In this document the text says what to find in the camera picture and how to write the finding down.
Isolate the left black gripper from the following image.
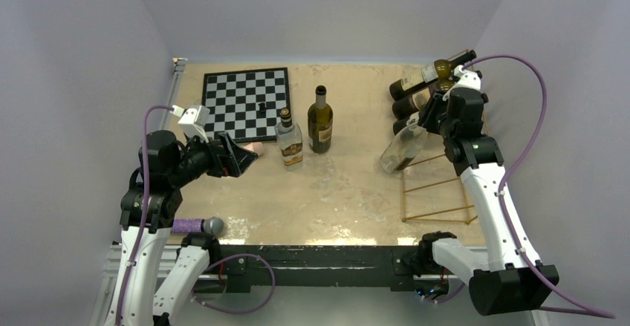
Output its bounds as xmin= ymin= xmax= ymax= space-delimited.
xmin=168 ymin=128 xmax=256 ymax=186

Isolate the dark wine bottle white label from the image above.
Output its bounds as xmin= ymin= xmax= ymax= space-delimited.
xmin=392 ymin=111 xmax=420 ymax=135

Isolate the dark wine bottle gold label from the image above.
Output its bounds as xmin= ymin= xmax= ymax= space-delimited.
xmin=392 ymin=79 xmax=455 ymax=120

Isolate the clear glass bottle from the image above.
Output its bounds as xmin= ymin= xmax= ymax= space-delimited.
xmin=380 ymin=123 xmax=429 ymax=173

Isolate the dark wine bottle cream label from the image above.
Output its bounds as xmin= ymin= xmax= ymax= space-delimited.
xmin=389 ymin=50 xmax=477 ymax=100

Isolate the tall green wine bottle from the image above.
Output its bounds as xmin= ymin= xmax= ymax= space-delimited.
xmin=308 ymin=85 xmax=334 ymax=154

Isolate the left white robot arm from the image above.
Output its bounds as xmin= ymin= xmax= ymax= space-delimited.
xmin=105 ymin=130 xmax=258 ymax=325

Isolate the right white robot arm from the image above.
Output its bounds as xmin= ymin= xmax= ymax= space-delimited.
xmin=415 ymin=88 xmax=559 ymax=316

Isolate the clear square liquor bottle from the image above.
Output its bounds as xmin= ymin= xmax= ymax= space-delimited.
xmin=274 ymin=108 xmax=303 ymax=169

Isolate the black white chessboard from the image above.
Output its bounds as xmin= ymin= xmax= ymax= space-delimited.
xmin=202 ymin=68 xmax=290 ymax=143

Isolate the purple glitter microphone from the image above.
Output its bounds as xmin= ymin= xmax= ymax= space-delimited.
xmin=171 ymin=217 xmax=224 ymax=237

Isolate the black mounting base bar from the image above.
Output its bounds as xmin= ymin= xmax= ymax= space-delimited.
xmin=175 ymin=244 xmax=466 ymax=299

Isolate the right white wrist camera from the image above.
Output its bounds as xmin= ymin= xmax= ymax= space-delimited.
xmin=442 ymin=65 xmax=481 ymax=102

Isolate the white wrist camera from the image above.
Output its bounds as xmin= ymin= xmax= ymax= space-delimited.
xmin=442 ymin=65 xmax=481 ymax=102
xmin=172 ymin=105 xmax=210 ymax=143

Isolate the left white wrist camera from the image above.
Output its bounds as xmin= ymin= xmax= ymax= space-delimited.
xmin=172 ymin=105 xmax=210 ymax=143

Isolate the gold wire wine rack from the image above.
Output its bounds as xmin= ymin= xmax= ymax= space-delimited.
xmin=394 ymin=49 xmax=493 ymax=224

